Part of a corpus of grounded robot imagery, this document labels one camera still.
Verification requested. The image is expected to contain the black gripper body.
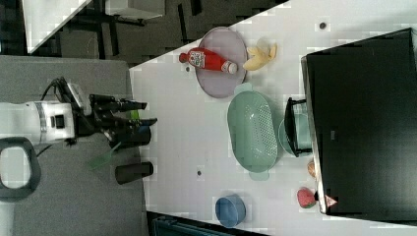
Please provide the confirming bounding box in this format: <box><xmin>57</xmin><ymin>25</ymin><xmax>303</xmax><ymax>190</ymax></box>
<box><xmin>77</xmin><ymin>94</ymin><xmax>121</xmax><ymax>145</ymax></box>

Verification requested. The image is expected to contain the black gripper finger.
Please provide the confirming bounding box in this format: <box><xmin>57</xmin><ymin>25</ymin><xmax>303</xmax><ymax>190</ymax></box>
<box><xmin>118</xmin><ymin>118</ymin><xmax>157</xmax><ymax>129</ymax></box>
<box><xmin>116</xmin><ymin>100</ymin><xmax>148</xmax><ymax>111</ymax></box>

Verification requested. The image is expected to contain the green oval strainer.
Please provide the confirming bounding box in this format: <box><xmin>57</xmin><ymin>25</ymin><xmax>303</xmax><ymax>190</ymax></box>
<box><xmin>227</xmin><ymin>83</ymin><xmax>278</xmax><ymax>181</ymax></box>

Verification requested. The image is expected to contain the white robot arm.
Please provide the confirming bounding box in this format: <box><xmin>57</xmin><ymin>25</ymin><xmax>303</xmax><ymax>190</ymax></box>
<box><xmin>1</xmin><ymin>94</ymin><xmax>157</xmax><ymax>203</ymax></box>

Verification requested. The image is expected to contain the green bottle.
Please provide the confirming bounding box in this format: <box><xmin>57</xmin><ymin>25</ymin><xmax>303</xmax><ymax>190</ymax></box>
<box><xmin>130</xmin><ymin>110</ymin><xmax>140</xmax><ymax>120</ymax></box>

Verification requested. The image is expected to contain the red ketchup bottle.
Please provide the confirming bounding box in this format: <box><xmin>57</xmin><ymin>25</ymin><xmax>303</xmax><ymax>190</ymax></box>
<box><xmin>179</xmin><ymin>47</ymin><xmax>238</xmax><ymax>74</ymax></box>

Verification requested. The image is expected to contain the dark blue crate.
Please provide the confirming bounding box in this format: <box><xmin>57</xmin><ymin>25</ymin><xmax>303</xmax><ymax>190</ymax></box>
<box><xmin>150</xmin><ymin>215</ymin><xmax>237</xmax><ymax>236</ymax></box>

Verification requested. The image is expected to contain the purple round plate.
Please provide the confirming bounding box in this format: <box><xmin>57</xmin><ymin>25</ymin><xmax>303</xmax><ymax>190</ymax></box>
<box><xmin>195</xmin><ymin>27</ymin><xmax>248</xmax><ymax>98</ymax></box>

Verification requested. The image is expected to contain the blue bowl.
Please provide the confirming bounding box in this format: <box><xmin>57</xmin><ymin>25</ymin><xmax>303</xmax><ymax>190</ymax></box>
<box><xmin>215</xmin><ymin>194</ymin><xmax>246</xmax><ymax>228</ymax></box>

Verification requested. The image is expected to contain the peeled toy banana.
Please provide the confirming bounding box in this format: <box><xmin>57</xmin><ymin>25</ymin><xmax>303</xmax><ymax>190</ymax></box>
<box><xmin>243</xmin><ymin>37</ymin><xmax>277</xmax><ymax>71</ymax></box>

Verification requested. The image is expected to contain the green cup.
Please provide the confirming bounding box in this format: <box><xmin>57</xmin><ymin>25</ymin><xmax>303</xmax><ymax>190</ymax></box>
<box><xmin>278</xmin><ymin>114</ymin><xmax>312</xmax><ymax>157</ymax></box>

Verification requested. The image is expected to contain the toy orange half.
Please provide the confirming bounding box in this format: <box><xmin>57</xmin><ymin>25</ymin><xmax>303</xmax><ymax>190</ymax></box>
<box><xmin>307</xmin><ymin>160</ymin><xmax>316</xmax><ymax>178</ymax></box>

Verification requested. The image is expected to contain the red toy strawberry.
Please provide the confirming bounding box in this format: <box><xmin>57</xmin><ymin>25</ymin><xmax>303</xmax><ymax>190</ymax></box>
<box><xmin>297</xmin><ymin>188</ymin><xmax>317</xmax><ymax>208</ymax></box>

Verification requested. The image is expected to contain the black cylinder post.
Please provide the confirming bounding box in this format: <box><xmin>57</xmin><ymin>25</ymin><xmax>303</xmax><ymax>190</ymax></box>
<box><xmin>115</xmin><ymin>161</ymin><xmax>154</xmax><ymax>185</ymax></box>
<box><xmin>109</xmin><ymin>126</ymin><xmax>151</xmax><ymax>148</ymax></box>

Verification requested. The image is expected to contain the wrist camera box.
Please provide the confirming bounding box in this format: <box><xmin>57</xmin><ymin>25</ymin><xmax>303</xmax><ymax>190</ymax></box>
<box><xmin>68</xmin><ymin>83</ymin><xmax>91</xmax><ymax>115</ymax></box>

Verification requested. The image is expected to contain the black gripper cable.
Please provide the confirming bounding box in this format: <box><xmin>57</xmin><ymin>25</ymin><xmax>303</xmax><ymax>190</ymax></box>
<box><xmin>40</xmin><ymin>77</ymin><xmax>70</xmax><ymax>101</ymax></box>

